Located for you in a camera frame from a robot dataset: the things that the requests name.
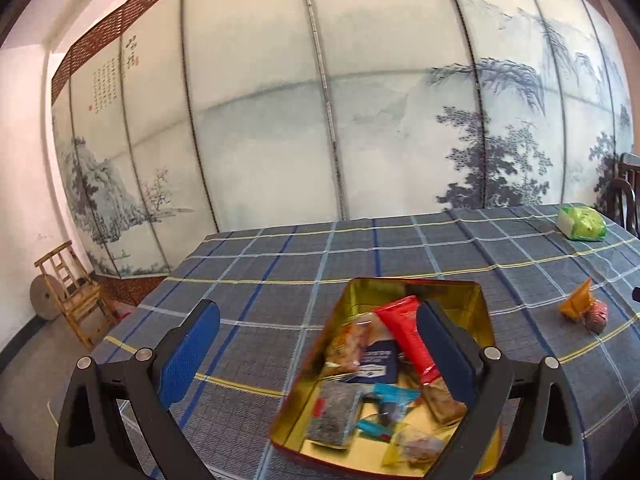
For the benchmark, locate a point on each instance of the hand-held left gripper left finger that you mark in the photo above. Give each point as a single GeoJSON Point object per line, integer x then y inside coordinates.
{"type": "Point", "coordinates": [192, 355]}

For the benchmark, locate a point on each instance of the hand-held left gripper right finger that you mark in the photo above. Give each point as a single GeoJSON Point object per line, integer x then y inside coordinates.
{"type": "Point", "coordinates": [445, 355]}

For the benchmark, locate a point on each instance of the brown pastry packet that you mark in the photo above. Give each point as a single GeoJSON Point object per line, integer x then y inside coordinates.
{"type": "Point", "coordinates": [442, 400]}

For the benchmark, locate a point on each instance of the red snack packet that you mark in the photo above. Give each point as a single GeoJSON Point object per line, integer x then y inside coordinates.
{"type": "Point", "coordinates": [402, 330]}

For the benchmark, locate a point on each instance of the red and gold tin box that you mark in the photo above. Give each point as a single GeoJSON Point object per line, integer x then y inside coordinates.
{"type": "Point", "coordinates": [450, 305]}

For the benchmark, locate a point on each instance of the blue candy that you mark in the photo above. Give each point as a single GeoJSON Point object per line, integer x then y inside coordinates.
{"type": "Point", "coordinates": [397, 400]}

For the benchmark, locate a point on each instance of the dark blue snack packet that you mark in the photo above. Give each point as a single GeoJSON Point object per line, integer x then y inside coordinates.
{"type": "Point", "coordinates": [377, 362]}

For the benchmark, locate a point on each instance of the clear packet of fried snacks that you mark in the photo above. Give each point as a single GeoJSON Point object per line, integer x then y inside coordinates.
{"type": "Point", "coordinates": [350, 342]}

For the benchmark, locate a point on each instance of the yellow pastry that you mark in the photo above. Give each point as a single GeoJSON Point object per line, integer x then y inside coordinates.
{"type": "Point", "coordinates": [415, 447]}

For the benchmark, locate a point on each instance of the teal candy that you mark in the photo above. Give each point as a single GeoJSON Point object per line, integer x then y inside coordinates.
{"type": "Point", "coordinates": [375, 430]}

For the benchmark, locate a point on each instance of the grey sesame bar packet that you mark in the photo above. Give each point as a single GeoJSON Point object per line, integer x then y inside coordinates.
{"type": "Point", "coordinates": [332, 415]}

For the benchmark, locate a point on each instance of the orange snack packet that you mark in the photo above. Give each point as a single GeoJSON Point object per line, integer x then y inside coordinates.
{"type": "Point", "coordinates": [577, 302]}

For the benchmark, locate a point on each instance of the small pink round packet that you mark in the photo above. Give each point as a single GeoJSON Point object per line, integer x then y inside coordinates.
{"type": "Point", "coordinates": [596, 316]}

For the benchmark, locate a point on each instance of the bamboo chair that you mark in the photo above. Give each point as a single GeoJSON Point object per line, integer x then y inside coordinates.
{"type": "Point", "coordinates": [80, 300]}

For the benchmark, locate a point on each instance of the grey plaid tablecloth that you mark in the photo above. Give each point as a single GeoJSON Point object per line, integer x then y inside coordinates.
{"type": "Point", "coordinates": [280, 260]}

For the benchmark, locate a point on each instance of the round millstone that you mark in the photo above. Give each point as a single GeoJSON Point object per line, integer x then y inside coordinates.
{"type": "Point", "coordinates": [42, 297]}

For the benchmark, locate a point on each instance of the green tissue pack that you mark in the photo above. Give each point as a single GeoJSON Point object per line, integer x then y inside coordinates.
{"type": "Point", "coordinates": [582, 222]}

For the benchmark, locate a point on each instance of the dark wooden chair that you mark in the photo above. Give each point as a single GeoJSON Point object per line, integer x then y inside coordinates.
{"type": "Point", "coordinates": [625, 195]}

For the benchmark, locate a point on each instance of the painted landscape folding screen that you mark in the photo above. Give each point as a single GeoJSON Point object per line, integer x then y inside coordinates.
{"type": "Point", "coordinates": [300, 110]}

